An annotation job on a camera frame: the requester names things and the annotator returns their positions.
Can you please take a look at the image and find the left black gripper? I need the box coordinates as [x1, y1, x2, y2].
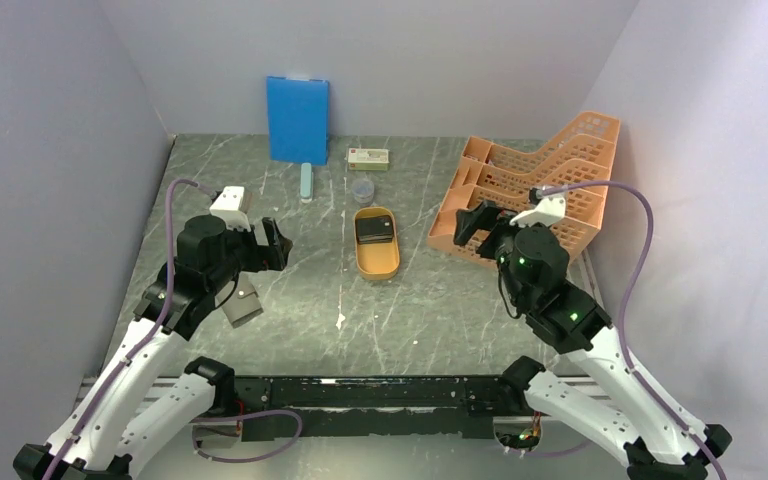
[206, 216, 292, 291]

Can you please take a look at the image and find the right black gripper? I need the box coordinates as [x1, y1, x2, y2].
[454, 198, 551, 307]

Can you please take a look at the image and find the beige card holder wallet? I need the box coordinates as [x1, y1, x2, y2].
[216, 273, 264, 328]

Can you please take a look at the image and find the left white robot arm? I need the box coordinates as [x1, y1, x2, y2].
[13, 214, 293, 479]

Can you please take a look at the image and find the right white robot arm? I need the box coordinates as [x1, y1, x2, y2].
[453, 201, 733, 479]

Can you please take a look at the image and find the light blue eraser bar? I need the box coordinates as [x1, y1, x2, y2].
[299, 163, 314, 203]

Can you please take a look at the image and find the orange plastic file organizer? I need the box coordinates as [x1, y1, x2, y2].
[426, 111, 622, 270]

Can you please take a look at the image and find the small clear round container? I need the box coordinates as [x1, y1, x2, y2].
[351, 177, 375, 206]

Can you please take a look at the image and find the yellow oval tray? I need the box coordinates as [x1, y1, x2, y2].
[353, 206, 400, 281]

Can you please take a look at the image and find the small white red box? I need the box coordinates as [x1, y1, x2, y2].
[346, 148, 390, 171]

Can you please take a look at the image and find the blue board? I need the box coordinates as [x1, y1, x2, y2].
[266, 76, 330, 166]

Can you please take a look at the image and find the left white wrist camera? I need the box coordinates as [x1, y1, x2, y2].
[209, 186, 252, 231]

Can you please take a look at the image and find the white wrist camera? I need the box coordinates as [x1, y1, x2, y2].
[509, 193, 567, 228]
[209, 186, 252, 231]

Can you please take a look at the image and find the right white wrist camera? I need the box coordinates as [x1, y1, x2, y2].
[509, 193, 567, 228]

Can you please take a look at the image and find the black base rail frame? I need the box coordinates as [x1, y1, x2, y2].
[204, 375, 534, 441]

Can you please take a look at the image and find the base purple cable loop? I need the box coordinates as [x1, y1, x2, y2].
[191, 409, 304, 464]

